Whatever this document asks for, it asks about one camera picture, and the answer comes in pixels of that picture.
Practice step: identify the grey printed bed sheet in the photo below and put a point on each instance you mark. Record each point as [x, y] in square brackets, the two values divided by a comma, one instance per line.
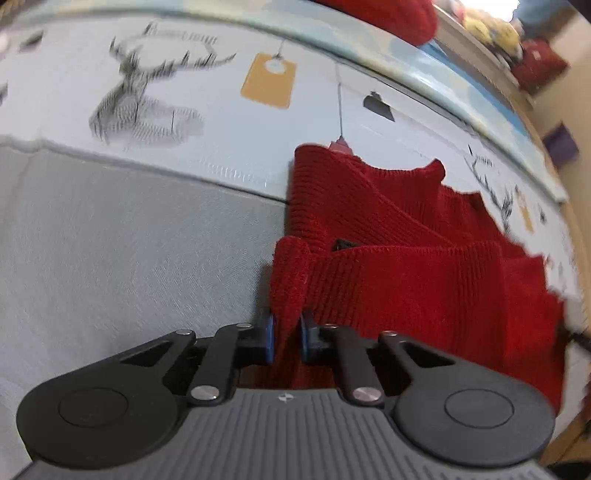
[146, 168]

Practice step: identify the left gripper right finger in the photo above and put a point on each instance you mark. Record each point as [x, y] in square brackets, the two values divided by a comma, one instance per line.
[346, 353]

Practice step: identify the dark red knit sweater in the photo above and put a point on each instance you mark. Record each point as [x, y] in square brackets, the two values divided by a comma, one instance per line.
[376, 250]

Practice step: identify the yellow plush toys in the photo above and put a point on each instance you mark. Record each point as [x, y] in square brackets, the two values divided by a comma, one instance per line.
[496, 34]

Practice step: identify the purple box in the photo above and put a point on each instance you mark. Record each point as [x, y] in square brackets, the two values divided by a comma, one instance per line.
[560, 145]

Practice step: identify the bright red folded blanket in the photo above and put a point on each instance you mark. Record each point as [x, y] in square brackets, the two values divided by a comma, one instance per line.
[414, 21]

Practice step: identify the dark red cushion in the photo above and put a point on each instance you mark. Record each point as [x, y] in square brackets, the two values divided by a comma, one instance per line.
[540, 66]

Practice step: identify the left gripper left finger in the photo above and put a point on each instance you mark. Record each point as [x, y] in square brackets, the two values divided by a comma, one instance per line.
[214, 362]

